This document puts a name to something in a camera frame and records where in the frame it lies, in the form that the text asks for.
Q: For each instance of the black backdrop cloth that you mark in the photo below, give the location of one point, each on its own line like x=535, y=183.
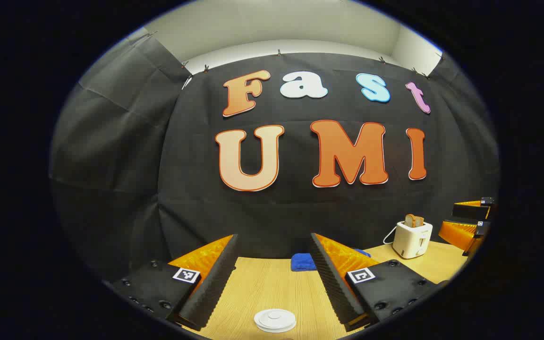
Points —
x=300, y=212

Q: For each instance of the toast slice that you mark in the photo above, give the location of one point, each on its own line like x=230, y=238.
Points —
x=410, y=220
x=420, y=222

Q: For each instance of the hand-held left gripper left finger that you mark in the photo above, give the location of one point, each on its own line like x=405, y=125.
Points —
x=215, y=288

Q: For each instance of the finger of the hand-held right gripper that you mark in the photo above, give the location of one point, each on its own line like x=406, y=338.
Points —
x=461, y=233
x=472, y=209

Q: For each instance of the white toaster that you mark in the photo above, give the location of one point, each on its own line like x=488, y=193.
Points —
x=411, y=243

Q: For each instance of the blue towel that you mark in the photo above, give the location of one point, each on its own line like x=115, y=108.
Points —
x=302, y=262

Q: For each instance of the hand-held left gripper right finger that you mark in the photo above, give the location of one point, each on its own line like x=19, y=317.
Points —
x=331, y=288

